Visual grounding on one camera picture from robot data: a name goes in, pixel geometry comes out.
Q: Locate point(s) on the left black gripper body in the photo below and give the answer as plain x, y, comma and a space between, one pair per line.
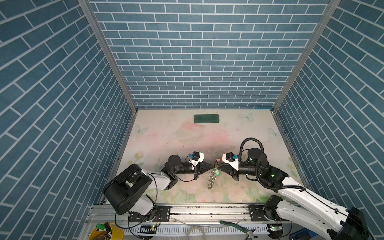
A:
195, 174

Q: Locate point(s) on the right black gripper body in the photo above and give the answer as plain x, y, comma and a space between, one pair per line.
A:
235, 173

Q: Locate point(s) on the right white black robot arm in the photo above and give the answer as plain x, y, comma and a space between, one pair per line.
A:
292, 201

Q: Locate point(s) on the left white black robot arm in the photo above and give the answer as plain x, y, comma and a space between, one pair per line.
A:
127, 191

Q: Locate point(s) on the dark green sponge block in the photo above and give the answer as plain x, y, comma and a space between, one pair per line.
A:
206, 119

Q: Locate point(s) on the clear plastic tube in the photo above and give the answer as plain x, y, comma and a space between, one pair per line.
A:
195, 229

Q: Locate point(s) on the blue black device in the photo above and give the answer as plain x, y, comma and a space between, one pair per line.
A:
303, 234

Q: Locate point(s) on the yellow tape roll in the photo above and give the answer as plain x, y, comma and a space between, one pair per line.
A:
106, 231

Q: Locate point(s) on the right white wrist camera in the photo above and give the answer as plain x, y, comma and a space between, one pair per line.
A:
232, 160

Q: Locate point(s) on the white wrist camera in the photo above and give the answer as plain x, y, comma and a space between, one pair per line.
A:
232, 160
195, 158

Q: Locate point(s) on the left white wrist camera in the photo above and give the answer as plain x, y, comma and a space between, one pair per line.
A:
195, 158

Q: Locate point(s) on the aluminium rail frame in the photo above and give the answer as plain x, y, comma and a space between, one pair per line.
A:
185, 216

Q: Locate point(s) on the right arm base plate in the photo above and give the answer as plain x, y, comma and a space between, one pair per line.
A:
257, 214

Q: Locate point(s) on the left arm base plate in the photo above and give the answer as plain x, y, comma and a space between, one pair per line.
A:
159, 214

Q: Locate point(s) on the green handled pliers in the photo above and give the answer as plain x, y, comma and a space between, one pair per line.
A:
250, 235

